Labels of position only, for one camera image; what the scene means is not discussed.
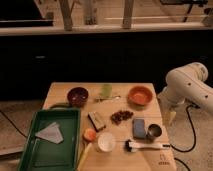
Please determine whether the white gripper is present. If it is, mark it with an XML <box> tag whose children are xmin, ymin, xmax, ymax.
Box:
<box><xmin>159</xmin><ymin>97</ymin><xmax>181</xmax><ymax>126</ymax></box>

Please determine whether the dark grape bunch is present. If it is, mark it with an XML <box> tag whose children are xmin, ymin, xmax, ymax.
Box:
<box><xmin>110</xmin><ymin>110</ymin><xmax>133</xmax><ymax>125</ymax></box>

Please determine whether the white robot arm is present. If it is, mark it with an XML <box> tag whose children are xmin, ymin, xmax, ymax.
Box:
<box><xmin>157</xmin><ymin>62</ymin><xmax>213</xmax><ymax>126</ymax></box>

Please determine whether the orange bowl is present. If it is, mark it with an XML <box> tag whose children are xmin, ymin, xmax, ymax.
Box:
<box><xmin>127</xmin><ymin>86</ymin><xmax>153</xmax><ymax>106</ymax></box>

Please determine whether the purple bowl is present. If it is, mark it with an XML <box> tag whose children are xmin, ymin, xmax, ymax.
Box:
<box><xmin>67</xmin><ymin>87</ymin><xmax>89</xmax><ymax>108</ymax></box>

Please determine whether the small metal cup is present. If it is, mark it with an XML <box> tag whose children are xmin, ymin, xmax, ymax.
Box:
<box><xmin>147</xmin><ymin>124</ymin><xmax>162</xmax><ymax>141</ymax></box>

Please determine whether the blue sponge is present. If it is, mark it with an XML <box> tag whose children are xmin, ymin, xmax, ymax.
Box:
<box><xmin>133</xmin><ymin>119</ymin><xmax>146</xmax><ymax>139</ymax></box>

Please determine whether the green leafy vegetable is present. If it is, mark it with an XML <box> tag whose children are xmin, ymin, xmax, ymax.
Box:
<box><xmin>101</xmin><ymin>84</ymin><xmax>112</xmax><ymax>98</ymax></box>

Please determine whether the white cup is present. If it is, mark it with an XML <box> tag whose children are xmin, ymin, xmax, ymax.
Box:
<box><xmin>97</xmin><ymin>132</ymin><xmax>116</xmax><ymax>152</ymax></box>

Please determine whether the brown rectangular block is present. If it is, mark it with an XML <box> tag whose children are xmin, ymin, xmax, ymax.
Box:
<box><xmin>88</xmin><ymin>112</ymin><xmax>106</xmax><ymax>132</ymax></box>

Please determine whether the orange round fruit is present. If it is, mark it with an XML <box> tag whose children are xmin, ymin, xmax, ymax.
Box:
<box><xmin>83</xmin><ymin>128</ymin><xmax>96</xmax><ymax>142</ymax></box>

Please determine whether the yellow banana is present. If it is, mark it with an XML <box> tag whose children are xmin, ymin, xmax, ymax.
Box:
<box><xmin>77</xmin><ymin>143</ymin><xmax>92</xmax><ymax>171</ymax></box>

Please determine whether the grey folded cloth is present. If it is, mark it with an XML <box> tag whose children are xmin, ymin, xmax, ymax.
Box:
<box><xmin>35</xmin><ymin>122</ymin><xmax>63</xmax><ymax>144</ymax></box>

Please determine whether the green plastic tray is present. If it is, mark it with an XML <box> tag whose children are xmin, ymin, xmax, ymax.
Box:
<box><xmin>18</xmin><ymin>108</ymin><xmax>81</xmax><ymax>171</ymax></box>

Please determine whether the black cable on floor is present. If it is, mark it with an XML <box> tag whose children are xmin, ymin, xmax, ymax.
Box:
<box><xmin>170</xmin><ymin>103</ymin><xmax>201</xmax><ymax>154</ymax></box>

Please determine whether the white handled brush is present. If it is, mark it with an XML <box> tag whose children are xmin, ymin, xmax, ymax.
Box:
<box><xmin>125</xmin><ymin>140</ymin><xmax>170</xmax><ymax>152</ymax></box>

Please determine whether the black cable left floor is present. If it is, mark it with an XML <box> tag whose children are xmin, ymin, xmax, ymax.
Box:
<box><xmin>0</xmin><ymin>109</ymin><xmax>28</xmax><ymax>139</ymax></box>

